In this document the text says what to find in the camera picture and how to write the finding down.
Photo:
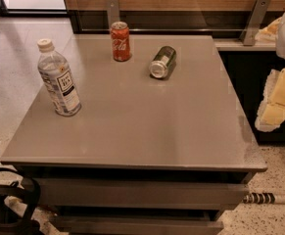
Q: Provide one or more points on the red cola can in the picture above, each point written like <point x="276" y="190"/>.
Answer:
<point x="120" y="41"/>

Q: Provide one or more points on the grey drawer cabinet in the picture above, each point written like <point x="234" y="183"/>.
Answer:
<point x="143" y="156"/>

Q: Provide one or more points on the clear plastic tea bottle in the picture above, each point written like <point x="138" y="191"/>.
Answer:
<point x="56" y="74"/>

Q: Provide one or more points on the right metal wall bracket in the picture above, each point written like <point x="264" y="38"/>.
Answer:
<point x="248" y="35"/>

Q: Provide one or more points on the left metal wall bracket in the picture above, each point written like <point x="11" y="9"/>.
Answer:
<point x="112" y="11"/>

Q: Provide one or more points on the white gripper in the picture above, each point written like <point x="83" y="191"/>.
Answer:
<point x="272" y="109"/>

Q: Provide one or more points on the metal wall bracket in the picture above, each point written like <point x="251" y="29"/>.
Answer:
<point x="248" y="35"/>
<point x="112" y="11"/>

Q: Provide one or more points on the green soda can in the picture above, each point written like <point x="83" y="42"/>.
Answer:
<point x="162" y="62"/>

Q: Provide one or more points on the black chair base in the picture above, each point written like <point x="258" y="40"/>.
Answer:
<point x="12" y="223"/>

